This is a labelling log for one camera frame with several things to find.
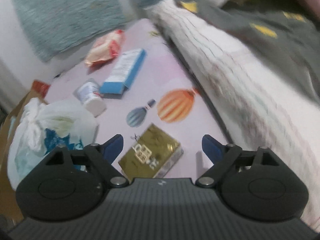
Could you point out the pale green printed plastic bag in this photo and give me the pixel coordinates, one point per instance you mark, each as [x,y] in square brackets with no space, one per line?
[62,120]

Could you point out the white lidded tub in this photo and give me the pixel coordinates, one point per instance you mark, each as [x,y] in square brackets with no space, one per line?
[93,103]

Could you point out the red printed plastic bag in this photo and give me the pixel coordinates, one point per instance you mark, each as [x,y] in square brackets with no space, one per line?
[40,87]

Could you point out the brown cardboard box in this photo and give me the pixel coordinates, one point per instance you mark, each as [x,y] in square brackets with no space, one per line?
[6,192]

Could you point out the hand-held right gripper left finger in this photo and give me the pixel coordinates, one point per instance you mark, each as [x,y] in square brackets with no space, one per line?
[113,147]

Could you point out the grey bedding strip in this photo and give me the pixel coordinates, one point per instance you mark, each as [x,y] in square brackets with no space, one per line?
[215,112]

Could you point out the white striped blanket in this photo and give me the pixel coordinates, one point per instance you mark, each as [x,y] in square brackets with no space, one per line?
[237,80]

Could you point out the teal speckled wall cloth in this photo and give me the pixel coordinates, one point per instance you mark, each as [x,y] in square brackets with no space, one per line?
[62,17]

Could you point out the blue and white box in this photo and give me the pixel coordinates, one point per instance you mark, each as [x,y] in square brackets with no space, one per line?
[125,67]

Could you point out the gold box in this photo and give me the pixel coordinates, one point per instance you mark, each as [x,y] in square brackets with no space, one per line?
[150,145]

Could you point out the grey cloth with yellow print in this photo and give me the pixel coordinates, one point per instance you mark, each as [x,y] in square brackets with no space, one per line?
[250,13]

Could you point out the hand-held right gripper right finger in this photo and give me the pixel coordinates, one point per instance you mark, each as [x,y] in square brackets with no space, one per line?
[212,148]

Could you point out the pink balloon print mat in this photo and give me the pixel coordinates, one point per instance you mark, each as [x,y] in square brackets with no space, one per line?
[170,80]

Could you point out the pink red soft packet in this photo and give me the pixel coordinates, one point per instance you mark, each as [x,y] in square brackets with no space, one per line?
[105,47]

